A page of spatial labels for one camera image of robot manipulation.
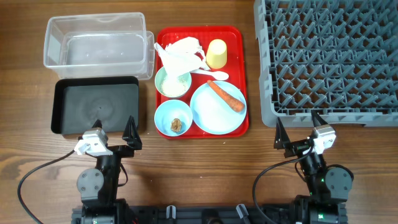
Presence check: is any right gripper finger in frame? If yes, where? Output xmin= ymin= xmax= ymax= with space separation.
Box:
xmin=274 ymin=118 xmax=290 ymax=149
xmin=311 ymin=110 xmax=325 ymax=127

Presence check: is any small light blue bowl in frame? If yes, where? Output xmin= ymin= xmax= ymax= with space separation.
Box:
xmin=154 ymin=100 xmax=193 ymax=137

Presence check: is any brown mushroom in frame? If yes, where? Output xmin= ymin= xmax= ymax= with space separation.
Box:
xmin=170 ymin=118 xmax=182 ymax=133

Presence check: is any orange carrot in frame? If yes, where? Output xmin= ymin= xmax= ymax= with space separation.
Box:
xmin=207 ymin=80 xmax=244 ymax=113

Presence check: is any white rice pile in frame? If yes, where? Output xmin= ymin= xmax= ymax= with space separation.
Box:
xmin=160 ymin=76 xmax=188 ymax=97

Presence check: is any green bowl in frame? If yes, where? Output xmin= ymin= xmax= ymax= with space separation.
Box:
xmin=154 ymin=67 xmax=192 ymax=99

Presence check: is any light blue plate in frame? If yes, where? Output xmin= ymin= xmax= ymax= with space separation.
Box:
xmin=190 ymin=81 xmax=247 ymax=135

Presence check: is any white plastic spoon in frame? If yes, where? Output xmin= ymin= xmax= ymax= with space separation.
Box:
xmin=191 ymin=69 xmax=229 ymax=81

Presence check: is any white napkin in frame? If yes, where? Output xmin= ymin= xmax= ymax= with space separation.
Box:
xmin=154 ymin=37 xmax=210 ymax=77

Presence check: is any yellow plastic cup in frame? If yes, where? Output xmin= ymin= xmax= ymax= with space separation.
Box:
xmin=206 ymin=39 xmax=228 ymax=69

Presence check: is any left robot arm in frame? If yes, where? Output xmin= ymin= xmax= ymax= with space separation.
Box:
xmin=71 ymin=116 xmax=142 ymax=224

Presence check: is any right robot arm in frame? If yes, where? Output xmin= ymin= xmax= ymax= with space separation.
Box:
xmin=274 ymin=111 xmax=354 ymax=224

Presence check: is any black waste tray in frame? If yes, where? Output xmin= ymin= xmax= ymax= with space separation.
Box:
xmin=51 ymin=76 xmax=139 ymax=135

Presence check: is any grey dishwasher rack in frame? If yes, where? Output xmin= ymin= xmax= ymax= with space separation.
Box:
xmin=254 ymin=0 xmax=397 ymax=127

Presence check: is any clear plastic bin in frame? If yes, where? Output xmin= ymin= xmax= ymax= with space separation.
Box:
xmin=43 ymin=12 xmax=155 ymax=80

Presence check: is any red serving tray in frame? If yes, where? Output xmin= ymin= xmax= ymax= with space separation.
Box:
xmin=155 ymin=26 xmax=249 ymax=139

